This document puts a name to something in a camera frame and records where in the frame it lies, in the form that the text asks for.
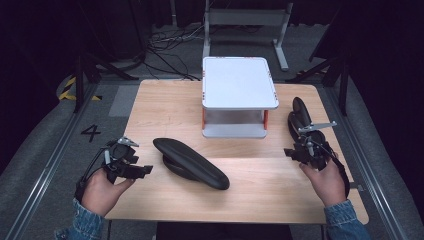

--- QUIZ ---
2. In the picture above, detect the person's right hand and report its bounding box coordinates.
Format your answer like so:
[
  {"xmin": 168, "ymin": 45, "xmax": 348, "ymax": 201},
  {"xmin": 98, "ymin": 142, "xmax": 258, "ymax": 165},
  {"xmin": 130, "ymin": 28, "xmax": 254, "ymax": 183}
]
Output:
[{"xmin": 298, "ymin": 152, "xmax": 348, "ymax": 208}]

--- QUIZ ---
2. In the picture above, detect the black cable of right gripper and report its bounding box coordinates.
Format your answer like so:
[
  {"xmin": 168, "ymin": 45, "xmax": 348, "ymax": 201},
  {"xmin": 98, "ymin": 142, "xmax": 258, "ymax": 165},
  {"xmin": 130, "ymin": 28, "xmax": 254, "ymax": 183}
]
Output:
[{"xmin": 313, "ymin": 139, "xmax": 352, "ymax": 198}]

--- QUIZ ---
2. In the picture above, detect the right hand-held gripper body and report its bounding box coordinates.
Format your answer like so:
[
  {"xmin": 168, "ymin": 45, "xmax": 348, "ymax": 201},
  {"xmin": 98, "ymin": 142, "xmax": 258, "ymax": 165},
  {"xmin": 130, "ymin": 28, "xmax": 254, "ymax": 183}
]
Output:
[{"xmin": 293, "ymin": 121, "xmax": 338, "ymax": 172}]

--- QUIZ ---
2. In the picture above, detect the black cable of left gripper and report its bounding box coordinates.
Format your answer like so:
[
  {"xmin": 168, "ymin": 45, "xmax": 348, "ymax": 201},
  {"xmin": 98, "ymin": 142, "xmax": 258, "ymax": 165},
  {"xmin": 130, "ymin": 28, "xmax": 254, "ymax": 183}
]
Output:
[{"xmin": 74, "ymin": 147, "xmax": 112, "ymax": 202}]

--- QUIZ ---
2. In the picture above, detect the bundle of black floor cables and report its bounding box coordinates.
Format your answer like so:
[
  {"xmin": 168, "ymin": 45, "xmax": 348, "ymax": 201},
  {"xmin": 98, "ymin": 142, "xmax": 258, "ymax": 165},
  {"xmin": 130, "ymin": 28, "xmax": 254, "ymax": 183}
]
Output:
[{"xmin": 145, "ymin": 25, "xmax": 205, "ymax": 82}]

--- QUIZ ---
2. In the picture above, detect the grey metal desk frame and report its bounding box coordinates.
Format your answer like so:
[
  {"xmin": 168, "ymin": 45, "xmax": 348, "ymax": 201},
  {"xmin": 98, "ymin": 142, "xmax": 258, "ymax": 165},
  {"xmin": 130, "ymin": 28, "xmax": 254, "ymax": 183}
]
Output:
[{"xmin": 202, "ymin": 0, "xmax": 295, "ymax": 73}]

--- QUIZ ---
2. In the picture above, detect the yellow black floor tape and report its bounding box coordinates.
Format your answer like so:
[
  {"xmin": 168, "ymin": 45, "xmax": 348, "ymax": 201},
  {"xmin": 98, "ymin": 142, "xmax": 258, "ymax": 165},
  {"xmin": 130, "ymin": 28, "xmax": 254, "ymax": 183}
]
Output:
[{"xmin": 58, "ymin": 76, "xmax": 103, "ymax": 102}]

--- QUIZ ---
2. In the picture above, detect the black metal stand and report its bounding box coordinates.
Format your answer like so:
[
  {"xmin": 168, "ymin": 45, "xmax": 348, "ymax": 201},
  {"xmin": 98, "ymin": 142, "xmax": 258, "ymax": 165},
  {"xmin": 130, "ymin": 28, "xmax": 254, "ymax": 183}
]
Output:
[
  {"xmin": 285, "ymin": 55, "xmax": 352, "ymax": 118},
  {"xmin": 73, "ymin": 52, "xmax": 140, "ymax": 114}
]

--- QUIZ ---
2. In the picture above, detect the black slipper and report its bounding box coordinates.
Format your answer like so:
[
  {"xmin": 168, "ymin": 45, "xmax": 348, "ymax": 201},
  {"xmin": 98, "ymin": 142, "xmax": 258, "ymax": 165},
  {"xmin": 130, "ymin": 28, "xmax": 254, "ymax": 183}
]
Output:
[
  {"xmin": 287, "ymin": 96, "xmax": 327, "ymax": 145},
  {"xmin": 152, "ymin": 137, "xmax": 231, "ymax": 191}
]

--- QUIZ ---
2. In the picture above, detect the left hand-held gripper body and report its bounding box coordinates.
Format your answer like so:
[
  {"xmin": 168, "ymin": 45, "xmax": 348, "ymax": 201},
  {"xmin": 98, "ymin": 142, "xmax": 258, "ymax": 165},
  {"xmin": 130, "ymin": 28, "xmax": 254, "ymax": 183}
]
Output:
[{"xmin": 99, "ymin": 135, "xmax": 146, "ymax": 185}]

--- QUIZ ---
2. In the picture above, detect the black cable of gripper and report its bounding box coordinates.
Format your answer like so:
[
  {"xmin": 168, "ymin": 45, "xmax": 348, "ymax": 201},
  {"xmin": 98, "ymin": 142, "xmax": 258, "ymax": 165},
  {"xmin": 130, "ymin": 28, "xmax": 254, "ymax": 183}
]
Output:
[
  {"xmin": 74, "ymin": 147, "xmax": 112, "ymax": 202},
  {"xmin": 313, "ymin": 139, "xmax": 352, "ymax": 198}
]

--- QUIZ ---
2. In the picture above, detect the person's left hand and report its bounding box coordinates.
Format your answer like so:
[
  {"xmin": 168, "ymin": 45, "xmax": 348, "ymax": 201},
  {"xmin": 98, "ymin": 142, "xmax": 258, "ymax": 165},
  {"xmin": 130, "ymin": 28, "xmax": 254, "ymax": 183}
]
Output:
[{"xmin": 81, "ymin": 167, "xmax": 136, "ymax": 218}]

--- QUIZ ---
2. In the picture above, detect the white two-tier shoe rack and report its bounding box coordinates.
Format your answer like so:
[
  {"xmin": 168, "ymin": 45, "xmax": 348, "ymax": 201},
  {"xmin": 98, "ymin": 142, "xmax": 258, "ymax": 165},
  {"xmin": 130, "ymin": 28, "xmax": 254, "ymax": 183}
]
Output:
[{"xmin": 201, "ymin": 56, "xmax": 280, "ymax": 140}]

